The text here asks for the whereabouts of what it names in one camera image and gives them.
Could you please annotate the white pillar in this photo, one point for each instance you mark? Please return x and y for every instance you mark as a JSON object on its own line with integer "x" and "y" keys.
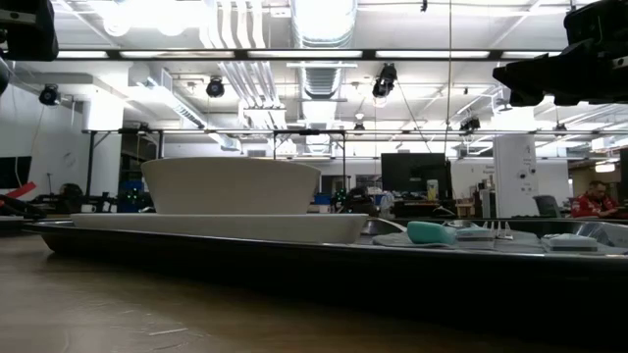
{"x": 515, "y": 166}

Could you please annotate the black background robot arms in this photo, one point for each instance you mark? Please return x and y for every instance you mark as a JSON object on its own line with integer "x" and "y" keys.
{"x": 73, "y": 200}

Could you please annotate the black ceiling spotlight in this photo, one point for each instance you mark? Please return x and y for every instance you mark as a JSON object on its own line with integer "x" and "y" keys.
{"x": 49, "y": 94}
{"x": 215, "y": 88}
{"x": 385, "y": 81}
{"x": 470, "y": 124}
{"x": 358, "y": 127}

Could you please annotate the black wall screen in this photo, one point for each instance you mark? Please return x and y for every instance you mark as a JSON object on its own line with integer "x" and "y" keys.
{"x": 15, "y": 171}

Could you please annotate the red strip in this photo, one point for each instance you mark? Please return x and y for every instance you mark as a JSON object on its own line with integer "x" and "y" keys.
{"x": 22, "y": 189}

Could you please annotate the silver ventilation duct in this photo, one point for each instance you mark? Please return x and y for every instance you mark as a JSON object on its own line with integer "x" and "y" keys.
{"x": 321, "y": 81}

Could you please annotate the person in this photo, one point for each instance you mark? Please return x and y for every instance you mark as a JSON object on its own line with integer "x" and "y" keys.
{"x": 593, "y": 203}
{"x": 360, "y": 201}

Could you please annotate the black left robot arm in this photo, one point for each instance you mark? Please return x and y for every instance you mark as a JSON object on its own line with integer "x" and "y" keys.
{"x": 29, "y": 34}

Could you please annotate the bottle with yellow label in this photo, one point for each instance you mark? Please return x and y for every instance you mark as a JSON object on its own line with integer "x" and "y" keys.
{"x": 432, "y": 190}

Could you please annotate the black monitor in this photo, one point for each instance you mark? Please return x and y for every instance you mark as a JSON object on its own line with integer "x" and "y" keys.
{"x": 412, "y": 174}

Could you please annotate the black serving tray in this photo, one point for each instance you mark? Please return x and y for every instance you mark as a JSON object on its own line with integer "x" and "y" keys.
{"x": 294, "y": 269}

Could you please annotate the grey office chair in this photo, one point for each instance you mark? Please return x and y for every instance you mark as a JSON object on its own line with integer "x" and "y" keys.
{"x": 545, "y": 206}

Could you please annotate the grey cloth napkin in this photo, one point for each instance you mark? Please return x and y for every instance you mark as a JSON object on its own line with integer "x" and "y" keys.
{"x": 392, "y": 240}

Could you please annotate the black metal frame stand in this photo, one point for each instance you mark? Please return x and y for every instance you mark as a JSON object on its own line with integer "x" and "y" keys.
{"x": 91, "y": 162}

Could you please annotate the overhead frame bar with lights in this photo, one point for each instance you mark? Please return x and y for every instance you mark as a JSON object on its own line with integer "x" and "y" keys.
{"x": 368, "y": 54}

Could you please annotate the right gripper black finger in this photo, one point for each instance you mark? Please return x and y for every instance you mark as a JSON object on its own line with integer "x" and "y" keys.
{"x": 564, "y": 73}
{"x": 520, "y": 81}

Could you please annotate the white bowl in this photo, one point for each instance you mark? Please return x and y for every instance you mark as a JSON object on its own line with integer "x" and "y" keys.
{"x": 230, "y": 188}

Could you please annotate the white plate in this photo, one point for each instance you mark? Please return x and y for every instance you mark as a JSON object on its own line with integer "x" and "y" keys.
{"x": 221, "y": 228}

